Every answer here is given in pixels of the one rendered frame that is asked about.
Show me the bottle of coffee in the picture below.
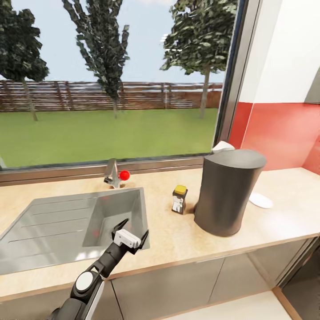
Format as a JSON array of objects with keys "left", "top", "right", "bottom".
[{"left": 172, "top": 184, "right": 188, "bottom": 215}]

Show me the paper coffee filter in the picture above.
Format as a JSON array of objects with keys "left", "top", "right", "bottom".
[{"left": 212, "top": 141, "right": 235, "bottom": 153}]

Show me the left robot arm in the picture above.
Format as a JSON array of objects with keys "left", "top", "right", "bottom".
[{"left": 47, "top": 218, "right": 149, "bottom": 320}]

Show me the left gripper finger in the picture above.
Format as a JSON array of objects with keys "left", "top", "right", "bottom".
[
  {"left": 114, "top": 218, "right": 129, "bottom": 231},
  {"left": 137, "top": 231, "right": 149, "bottom": 250}
]

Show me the saucer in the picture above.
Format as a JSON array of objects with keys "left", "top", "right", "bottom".
[{"left": 249, "top": 193, "right": 273, "bottom": 208}]

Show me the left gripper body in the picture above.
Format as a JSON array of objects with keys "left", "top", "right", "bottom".
[{"left": 105, "top": 229, "right": 137, "bottom": 264}]

